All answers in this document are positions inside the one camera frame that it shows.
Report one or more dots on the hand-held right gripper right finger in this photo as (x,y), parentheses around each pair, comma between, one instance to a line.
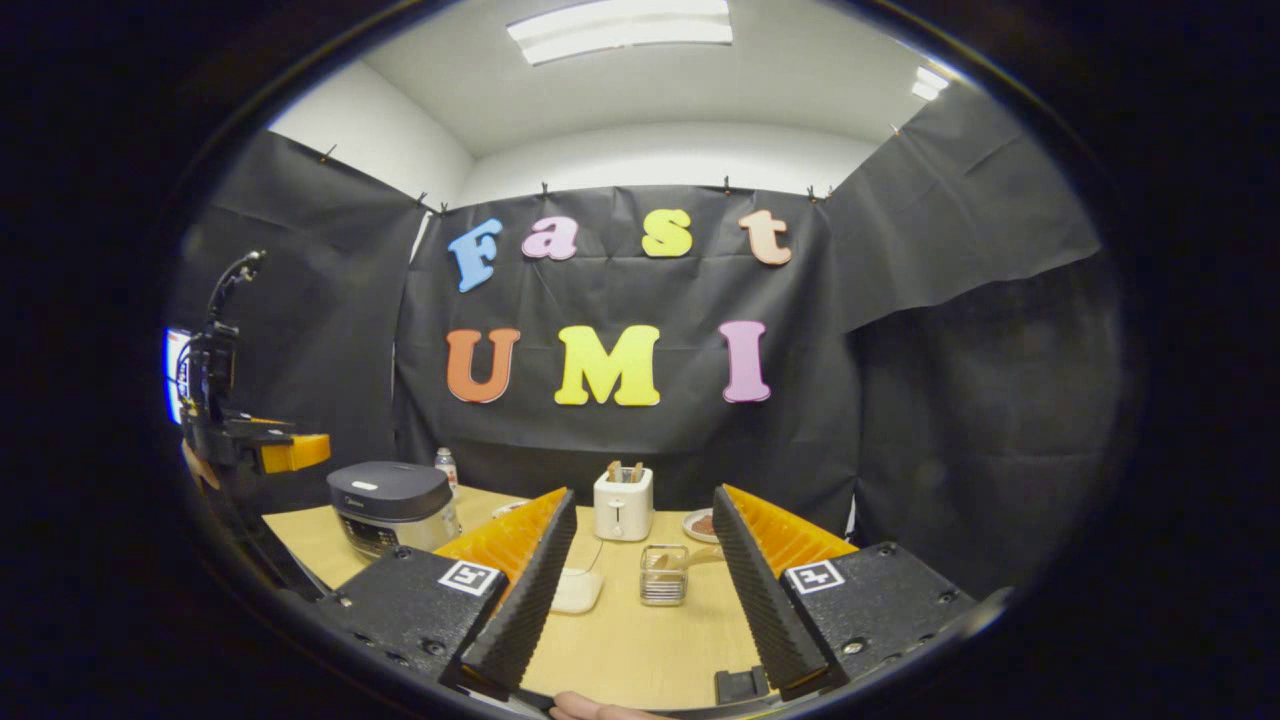
(765,600)

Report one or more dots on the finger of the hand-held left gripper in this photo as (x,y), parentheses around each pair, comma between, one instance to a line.
(295,453)

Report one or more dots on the brown meat piece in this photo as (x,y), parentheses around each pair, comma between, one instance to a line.
(704,524)

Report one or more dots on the ceiling light panel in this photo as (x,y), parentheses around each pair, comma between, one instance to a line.
(620,30)

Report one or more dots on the small ceiling light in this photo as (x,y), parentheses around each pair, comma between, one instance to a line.
(930,83)

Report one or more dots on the white divided dish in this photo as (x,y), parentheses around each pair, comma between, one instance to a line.
(506,508)

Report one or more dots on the small clear bottle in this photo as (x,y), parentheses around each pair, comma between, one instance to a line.
(446,470)

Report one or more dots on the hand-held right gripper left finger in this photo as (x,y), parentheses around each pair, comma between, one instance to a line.
(525,600)

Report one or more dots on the white round plate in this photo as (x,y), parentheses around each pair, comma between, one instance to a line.
(692,530)

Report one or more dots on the wooden spoon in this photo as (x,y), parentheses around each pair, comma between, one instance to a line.
(695,556)

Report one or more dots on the computer monitor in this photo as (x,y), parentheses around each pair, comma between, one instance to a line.
(176,375)

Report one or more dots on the white rice container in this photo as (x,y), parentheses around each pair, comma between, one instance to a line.
(578,592)

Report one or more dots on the dark gray rice cooker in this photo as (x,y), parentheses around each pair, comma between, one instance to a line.
(390,495)

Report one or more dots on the black backdrop cloth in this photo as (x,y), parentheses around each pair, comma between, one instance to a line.
(950,420)

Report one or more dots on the white toaster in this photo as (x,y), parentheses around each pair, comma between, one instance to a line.
(622,510)

